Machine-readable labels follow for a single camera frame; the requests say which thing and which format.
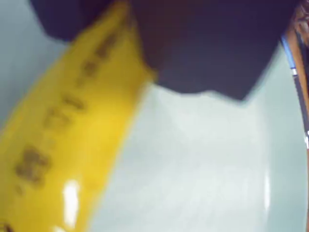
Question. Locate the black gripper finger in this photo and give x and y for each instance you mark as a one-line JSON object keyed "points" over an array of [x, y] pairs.
{"points": [[207, 43], [67, 17]]}

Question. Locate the yellow coffee stick packet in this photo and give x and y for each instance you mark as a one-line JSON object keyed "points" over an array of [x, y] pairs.
{"points": [[72, 145]]}

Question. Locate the light blue plate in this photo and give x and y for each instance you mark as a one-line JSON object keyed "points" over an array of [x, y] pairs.
{"points": [[193, 157]]}

